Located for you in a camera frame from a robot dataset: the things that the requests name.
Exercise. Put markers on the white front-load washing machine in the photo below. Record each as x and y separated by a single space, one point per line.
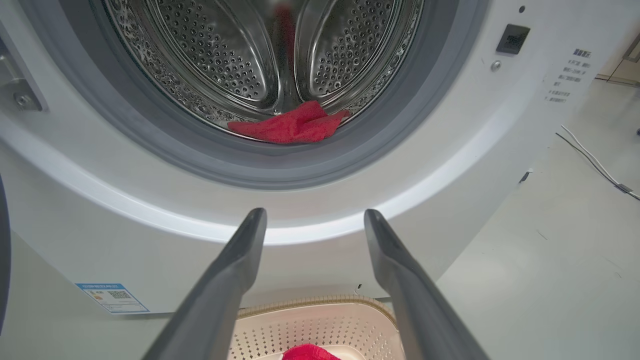
150 240

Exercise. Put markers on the dark round glass washer door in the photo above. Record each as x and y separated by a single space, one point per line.
4 250

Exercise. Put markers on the metal door hinge bracket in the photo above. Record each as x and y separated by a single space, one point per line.
20 90

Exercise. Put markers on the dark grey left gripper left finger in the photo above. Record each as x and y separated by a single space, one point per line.
215 300

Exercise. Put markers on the beige perforated laundry basket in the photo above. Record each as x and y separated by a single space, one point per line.
310 325

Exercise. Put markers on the printed text label sticker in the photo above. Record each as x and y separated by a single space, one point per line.
567 75

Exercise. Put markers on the perforated steel washer drum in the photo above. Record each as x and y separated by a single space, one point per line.
215 50

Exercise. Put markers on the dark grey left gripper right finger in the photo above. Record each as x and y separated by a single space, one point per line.
415 310

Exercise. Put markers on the red cloth garment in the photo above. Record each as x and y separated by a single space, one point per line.
310 353
295 125

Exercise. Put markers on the blue energy label sticker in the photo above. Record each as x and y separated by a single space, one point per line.
112 297

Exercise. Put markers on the grey rubber door gasket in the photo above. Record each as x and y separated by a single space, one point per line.
150 135

